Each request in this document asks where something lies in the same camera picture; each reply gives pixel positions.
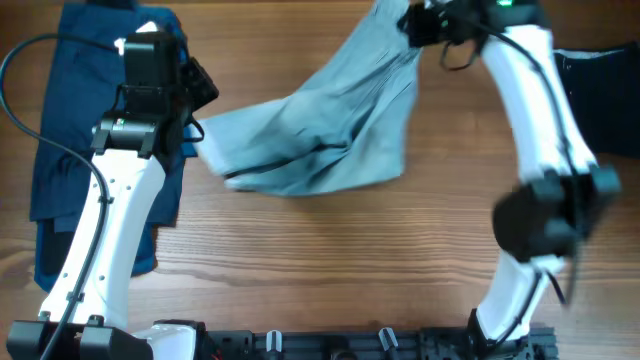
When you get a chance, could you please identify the dark blue folded garment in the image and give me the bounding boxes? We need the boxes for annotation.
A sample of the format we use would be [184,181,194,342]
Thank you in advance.
[30,1,182,291]

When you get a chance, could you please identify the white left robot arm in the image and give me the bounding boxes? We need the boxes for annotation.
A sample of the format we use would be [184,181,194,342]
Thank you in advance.
[7,58,219,359]

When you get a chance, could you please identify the light blue denim shorts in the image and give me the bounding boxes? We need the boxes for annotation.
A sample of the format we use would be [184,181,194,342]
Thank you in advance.
[195,0,421,197]

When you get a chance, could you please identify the black folded garment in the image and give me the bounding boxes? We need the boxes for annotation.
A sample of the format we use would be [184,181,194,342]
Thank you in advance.
[554,42,639,159]

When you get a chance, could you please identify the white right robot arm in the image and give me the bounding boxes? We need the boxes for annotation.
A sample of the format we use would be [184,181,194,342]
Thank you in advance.
[398,1,621,359]

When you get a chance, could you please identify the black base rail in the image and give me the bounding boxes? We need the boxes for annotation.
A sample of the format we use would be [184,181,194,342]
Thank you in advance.
[205,328,559,360]

